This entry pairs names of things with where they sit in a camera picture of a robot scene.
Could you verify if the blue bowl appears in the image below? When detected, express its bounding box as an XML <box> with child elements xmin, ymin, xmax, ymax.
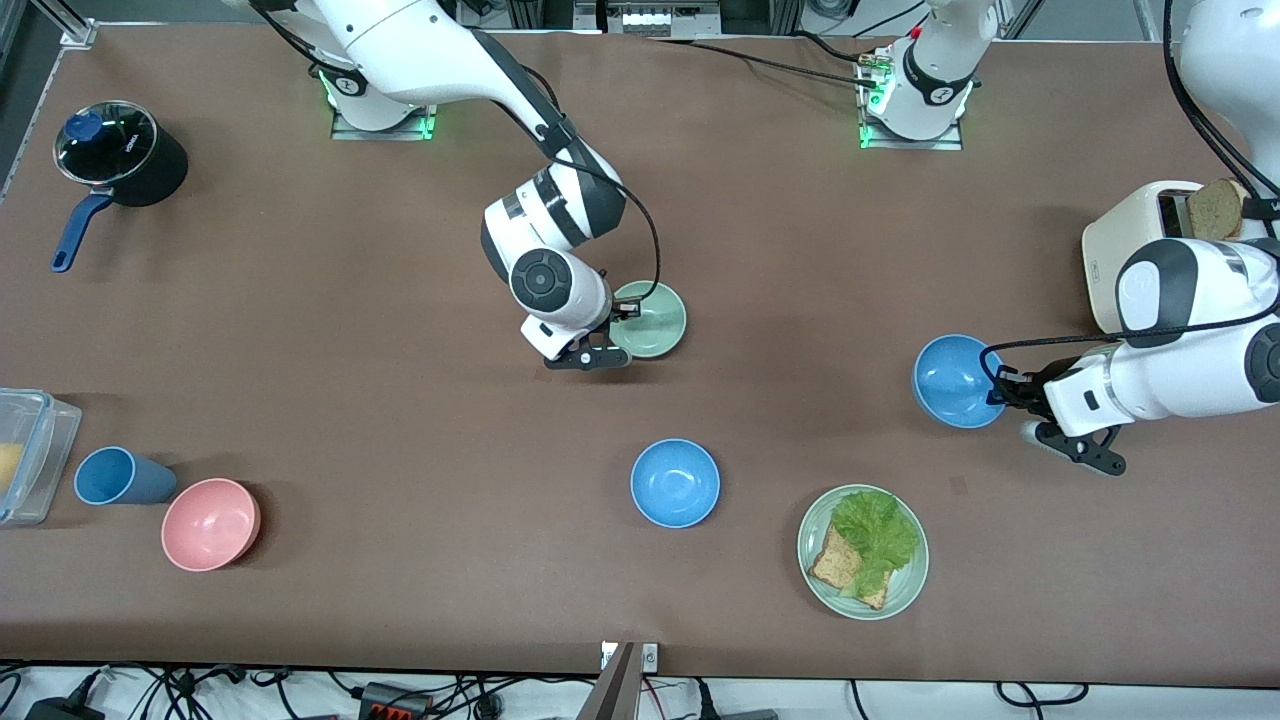
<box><xmin>630</xmin><ymin>439</ymin><xmax>721</xmax><ymax>529</ymax></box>
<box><xmin>913</xmin><ymin>335</ymin><xmax>1006</xmax><ymax>429</ymax></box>

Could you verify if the black pot with blue handle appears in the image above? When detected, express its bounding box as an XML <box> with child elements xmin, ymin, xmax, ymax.
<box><xmin>52</xmin><ymin>100</ymin><xmax>189</xmax><ymax>273</ymax></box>

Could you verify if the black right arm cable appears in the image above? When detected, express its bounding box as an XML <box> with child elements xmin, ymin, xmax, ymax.
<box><xmin>470</xmin><ymin>30</ymin><xmax>663</xmax><ymax>306</ymax></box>

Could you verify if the aluminium frame corner bracket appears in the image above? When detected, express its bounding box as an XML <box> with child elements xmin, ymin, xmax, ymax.
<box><xmin>30</xmin><ymin>0</ymin><xmax>99</xmax><ymax>49</ymax></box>

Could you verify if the green bowl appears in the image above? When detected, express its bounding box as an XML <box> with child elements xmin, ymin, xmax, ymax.
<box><xmin>608</xmin><ymin>281</ymin><xmax>688</xmax><ymax>359</ymax></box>

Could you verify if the grey power strip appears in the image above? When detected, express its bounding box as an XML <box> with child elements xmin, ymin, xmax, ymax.
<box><xmin>600</xmin><ymin>0</ymin><xmax>706</xmax><ymax>39</ymax></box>

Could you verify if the black braided table cable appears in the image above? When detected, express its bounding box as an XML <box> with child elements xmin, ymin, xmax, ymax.
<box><xmin>648</xmin><ymin>35</ymin><xmax>886</xmax><ymax>91</ymax></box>

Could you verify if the glass pot lid blue knob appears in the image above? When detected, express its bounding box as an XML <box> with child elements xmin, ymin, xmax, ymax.
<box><xmin>55</xmin><ymin>100</ymin><xmax>159</xmax><ymax>186</ymax></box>

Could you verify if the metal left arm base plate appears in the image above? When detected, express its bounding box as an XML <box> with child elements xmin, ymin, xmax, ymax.
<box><xmin>858</xmin><ymin>45</ymin><xmax>966</xmax><ymax>151</ymax></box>

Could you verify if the blue cup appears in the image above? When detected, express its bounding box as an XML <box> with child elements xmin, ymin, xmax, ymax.
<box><xmin>74</xmin><ymin>446</ymin><xmax>179</xmax><ymax>506</ymax></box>

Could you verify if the green plate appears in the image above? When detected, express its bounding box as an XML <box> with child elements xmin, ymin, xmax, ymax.
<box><xmin>797</xmin><ymin>484</ymin><xmax>930</xmax><ymax>621</ymax></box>

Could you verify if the black orange power adapter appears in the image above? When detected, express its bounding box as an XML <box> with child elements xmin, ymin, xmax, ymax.
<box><xmin>360</xmin><ymin>682</ymin><xmax>433</xmax><ymax>720</ymax></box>

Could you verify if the grey camera mount pole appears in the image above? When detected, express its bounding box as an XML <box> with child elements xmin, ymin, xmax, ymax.
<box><xmin>575</xmin><ymin>642</ymin><xmax>637</xmax><ymax>720</ymax></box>

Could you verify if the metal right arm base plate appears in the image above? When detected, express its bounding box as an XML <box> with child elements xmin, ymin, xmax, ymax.
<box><xmin>330</xmin><ymin>45</ymin><xmax>443</xmax><ymax>141</ymax></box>

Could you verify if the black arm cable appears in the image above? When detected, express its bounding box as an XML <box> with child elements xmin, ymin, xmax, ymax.
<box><xmin>983</xmin><ymin>0</ymin><xmax>1280</xmax><ymax>401</ymax></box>
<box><xmin>470</xmin><ymin>30</ymin><xmax>663</xmax><ymax>306</ymax></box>

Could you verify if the pink bowl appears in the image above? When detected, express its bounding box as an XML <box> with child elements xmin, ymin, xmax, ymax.
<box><xmin>161</xmin><ymin>478</ymin><xmax>262</xmax><ymax>572</ymax></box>

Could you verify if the brown bread slice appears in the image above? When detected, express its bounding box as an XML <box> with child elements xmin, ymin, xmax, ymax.
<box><xmin>808</xmin><ymin>522</ymin><xmax>891</xmax><ymax>611</ymax></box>
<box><xmin>1187</xmin><ymin>178</ymin><xmax>1251</xmax><ymax>241</ymax></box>

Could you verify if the black looped floor cable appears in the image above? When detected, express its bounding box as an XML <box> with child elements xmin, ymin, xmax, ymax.
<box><xmin>995</xmin><ymin>682</ymin><xmax>1089</xmax><ymax>707</ymax></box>

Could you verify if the clear plastic food container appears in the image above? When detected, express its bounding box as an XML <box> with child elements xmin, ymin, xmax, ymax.
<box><xmin>0</xmin><ymin>388</ymin><xmax>83</xmax><ymax>527</ymax></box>

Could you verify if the green lettuce leaf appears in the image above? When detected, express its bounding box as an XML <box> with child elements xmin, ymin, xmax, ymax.
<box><xmin>832</xmin><ymin>489</ymin><xmax>921</xmax><ymax>599</ymax></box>

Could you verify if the cream white toaster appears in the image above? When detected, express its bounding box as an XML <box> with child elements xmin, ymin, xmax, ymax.
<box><xmin>1082</xmin><ymin>180</ymin><xmax>1251</xmax><ymax>336</ymax></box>

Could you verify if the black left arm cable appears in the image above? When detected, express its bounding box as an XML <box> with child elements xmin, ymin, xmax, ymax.
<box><xmin>983</xmin><ymin>0</ymin><xmax>1280</xmax><ymax>401</ymax></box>

